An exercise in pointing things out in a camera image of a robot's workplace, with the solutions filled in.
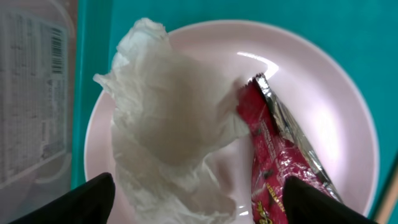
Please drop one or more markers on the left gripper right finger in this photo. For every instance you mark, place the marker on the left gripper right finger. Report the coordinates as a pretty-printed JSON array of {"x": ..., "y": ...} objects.
[{"x": 305, "y": 204}]

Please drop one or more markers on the white napkin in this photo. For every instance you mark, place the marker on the white napkin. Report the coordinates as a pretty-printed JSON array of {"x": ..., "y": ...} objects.
[{"x": 172, "y": 113}]

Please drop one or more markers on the red snack wrapper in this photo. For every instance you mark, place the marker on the red snack wrapper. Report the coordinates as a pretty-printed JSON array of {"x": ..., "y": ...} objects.
[{"x": 281, "y": 150}]

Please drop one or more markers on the pink plate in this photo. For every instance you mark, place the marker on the pink plate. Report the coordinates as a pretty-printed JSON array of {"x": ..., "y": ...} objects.
[{"x": 317, "y": 91}]

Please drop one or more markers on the clear plastic bin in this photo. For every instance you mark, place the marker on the clear plastic bin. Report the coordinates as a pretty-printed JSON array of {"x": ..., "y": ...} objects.
[{"x": 38, "y": 49}]

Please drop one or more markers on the teal serving tray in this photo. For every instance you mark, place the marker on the teal serving tray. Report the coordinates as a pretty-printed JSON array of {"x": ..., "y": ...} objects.
[{"x": 360, "y": 35}]

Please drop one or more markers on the left wooden chopstick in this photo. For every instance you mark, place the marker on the left wooden chopstick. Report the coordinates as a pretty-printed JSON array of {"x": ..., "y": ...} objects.
[{"x": 388, "y": 202}]

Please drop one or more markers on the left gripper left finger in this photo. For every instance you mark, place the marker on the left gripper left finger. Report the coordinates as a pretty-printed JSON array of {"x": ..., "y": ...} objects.
[{"x": 91, "y": 202}]

